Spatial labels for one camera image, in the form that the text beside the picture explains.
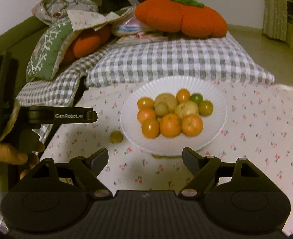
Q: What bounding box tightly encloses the white ribbed plate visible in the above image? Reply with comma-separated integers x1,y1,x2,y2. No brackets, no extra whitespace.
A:
120,76,228,156

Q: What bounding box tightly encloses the grey gingham pillow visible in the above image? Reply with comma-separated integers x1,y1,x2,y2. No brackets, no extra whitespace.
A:
85,33,275,89

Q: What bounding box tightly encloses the plain red cushion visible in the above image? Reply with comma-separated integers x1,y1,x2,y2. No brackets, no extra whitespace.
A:
62,25,112,64

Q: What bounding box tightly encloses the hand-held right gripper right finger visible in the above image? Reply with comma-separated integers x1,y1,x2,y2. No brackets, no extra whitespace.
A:
178,147,260,200

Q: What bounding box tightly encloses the clear plastic bag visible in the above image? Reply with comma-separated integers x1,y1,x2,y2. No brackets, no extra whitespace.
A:
112,17,167,37

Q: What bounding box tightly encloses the beige curtain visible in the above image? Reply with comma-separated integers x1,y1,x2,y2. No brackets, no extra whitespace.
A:
262,0,290,42

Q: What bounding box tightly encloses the green sofa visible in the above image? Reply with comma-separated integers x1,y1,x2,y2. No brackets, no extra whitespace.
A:
0,15,50,97

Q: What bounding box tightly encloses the large yellow citrus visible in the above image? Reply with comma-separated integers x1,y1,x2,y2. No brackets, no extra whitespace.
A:
154,93,179,112

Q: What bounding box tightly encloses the glossy orange tomato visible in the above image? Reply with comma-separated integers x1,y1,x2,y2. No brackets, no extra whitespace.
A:
141,119,160,138
137,98,155,110
176,89,191,104

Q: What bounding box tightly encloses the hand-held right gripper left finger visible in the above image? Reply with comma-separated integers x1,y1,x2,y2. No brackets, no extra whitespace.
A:
29,148,113,200

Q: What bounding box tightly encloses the floral fabric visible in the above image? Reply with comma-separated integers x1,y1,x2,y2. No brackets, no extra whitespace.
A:
30,0,135,32

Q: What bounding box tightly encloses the red tomato cushion green top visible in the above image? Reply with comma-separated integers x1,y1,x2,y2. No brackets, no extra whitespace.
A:
134,0,228,40

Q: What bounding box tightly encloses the yellow citrus with brown marks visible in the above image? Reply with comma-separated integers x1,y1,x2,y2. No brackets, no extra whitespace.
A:
174,101,200,119

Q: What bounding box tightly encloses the person's left hand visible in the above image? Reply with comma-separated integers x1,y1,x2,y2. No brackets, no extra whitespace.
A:
0,141,46,204

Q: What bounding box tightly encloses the green embroidered cushion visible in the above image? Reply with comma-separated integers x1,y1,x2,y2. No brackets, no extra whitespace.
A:
25,17,80,82

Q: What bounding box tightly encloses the cherry print cloth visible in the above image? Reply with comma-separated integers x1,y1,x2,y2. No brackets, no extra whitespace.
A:
39,80,293,237

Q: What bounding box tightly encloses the orange tangerine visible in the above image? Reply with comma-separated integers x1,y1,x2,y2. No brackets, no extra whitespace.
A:
159,113,182,137
181,115,204,137
137,108,157,124

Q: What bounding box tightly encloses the grey gingham quilt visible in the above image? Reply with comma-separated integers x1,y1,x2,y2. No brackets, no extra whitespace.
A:
0,43,119,233

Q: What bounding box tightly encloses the small yellow-green citrus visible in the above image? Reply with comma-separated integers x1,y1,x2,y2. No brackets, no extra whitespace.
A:
110,131,123,144
155,102,168,116

